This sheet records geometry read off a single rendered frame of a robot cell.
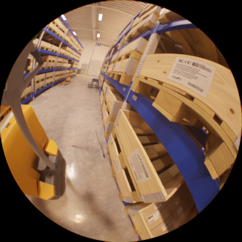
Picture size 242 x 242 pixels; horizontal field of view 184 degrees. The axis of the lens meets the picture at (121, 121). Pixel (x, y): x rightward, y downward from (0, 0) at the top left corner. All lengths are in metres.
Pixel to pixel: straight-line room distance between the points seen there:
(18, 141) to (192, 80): 1.16
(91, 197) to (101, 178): 0.36
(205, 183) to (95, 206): 1.19
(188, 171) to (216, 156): 0.15
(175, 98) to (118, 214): 1.43
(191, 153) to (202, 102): 0.21
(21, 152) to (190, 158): 1.13
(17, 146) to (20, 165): 0.15
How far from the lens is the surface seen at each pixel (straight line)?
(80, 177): 1.29
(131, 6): 8.46
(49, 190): 1.04
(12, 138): 0.84
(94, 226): 1.39
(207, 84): 0.35
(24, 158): 0.90
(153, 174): 0.42
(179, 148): 0.39
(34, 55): 0.49
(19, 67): 0.43
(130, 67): 0.92
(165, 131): 0.42
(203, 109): 0.32
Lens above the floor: 1.26
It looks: 32 degrees down
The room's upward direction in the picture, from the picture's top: 23 degrees clockwise
